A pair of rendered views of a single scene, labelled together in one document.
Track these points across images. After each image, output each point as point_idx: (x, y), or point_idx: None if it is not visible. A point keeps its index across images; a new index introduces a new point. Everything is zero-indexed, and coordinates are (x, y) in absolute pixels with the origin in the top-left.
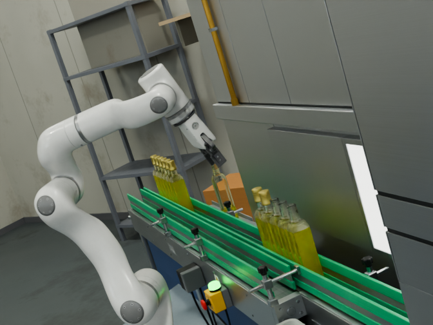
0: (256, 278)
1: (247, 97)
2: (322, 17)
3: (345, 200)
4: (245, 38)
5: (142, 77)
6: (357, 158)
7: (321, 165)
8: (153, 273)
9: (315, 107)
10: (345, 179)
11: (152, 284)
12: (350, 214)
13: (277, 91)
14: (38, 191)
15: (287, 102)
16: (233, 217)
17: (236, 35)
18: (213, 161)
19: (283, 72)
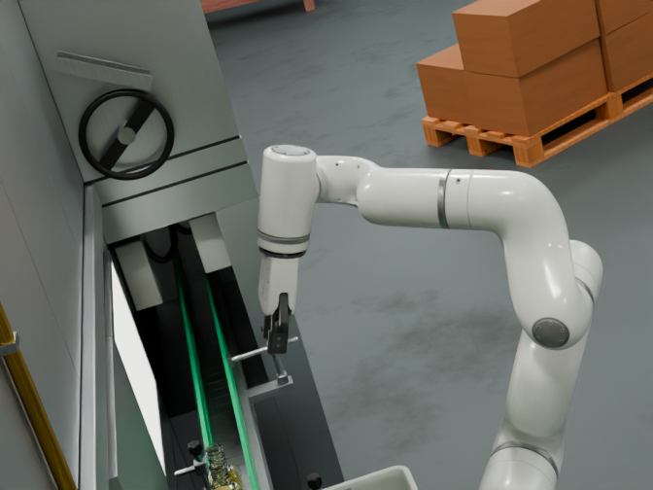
0: None
1: None
2: (35, 177)
3: (147, 444)
4: (23, 306)
5: (306, 148)
6: (120, 351)
7: (131, 422)
8: (483, 482)
9: (84, 340)
10: (134, 403)
11: (488, 462)
12: (154, 462)
13: (71, 380)
14: (579, 242)
15: (79, 385)
16: None
17: (16, 318)
18: None
19: (58, 322)
